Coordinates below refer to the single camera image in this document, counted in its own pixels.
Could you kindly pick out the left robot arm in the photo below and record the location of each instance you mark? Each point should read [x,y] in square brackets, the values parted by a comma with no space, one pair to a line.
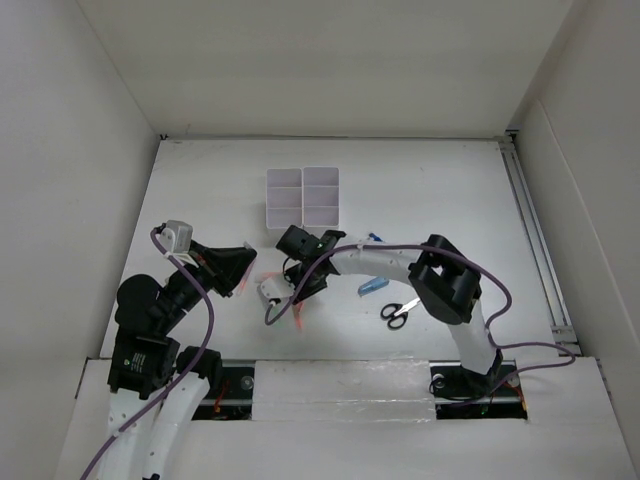
[161,368]

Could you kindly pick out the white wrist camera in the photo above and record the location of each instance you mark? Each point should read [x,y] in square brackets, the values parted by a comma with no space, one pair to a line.
[273,290]
[173,239]

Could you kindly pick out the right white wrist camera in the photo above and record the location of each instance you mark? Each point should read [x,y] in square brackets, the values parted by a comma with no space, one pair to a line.
[273,290]

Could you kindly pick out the white right organizer container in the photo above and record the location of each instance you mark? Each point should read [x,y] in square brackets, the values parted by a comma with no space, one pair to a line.
[321,197]

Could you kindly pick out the orange pen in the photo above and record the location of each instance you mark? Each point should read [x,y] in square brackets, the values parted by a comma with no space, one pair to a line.
[297,315]

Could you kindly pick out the white left organizer container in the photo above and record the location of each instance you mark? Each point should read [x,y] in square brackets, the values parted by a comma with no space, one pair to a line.
[284,198]

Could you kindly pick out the blue correction tape dispenser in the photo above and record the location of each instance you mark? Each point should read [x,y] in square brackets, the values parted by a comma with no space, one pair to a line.
[372,286]

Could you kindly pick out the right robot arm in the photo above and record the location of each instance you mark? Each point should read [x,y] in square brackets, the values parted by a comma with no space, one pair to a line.
[446,283]

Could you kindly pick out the aluminium rail strip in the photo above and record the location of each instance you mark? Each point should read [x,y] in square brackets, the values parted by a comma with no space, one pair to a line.
[561,325]

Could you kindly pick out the pink pen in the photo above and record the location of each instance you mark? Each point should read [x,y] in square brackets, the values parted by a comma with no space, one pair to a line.
[243,283]

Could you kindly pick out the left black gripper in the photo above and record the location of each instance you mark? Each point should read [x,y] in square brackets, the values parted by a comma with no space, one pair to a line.
[224,266]

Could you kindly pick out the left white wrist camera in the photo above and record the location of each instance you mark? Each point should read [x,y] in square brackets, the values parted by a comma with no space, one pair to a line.
[173,239]

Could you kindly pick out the black handled scissors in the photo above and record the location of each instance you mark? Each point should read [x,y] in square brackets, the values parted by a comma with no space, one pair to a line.
[395,315]

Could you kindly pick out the white organizer container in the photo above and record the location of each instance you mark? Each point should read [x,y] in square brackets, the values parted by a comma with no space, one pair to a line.
[284,198]
[321,197]

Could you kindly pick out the orange yellow highlighter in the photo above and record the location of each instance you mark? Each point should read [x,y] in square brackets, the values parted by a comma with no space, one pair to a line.
[260,278]

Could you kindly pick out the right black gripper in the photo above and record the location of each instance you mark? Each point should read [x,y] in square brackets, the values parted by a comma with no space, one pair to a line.
[306,292]

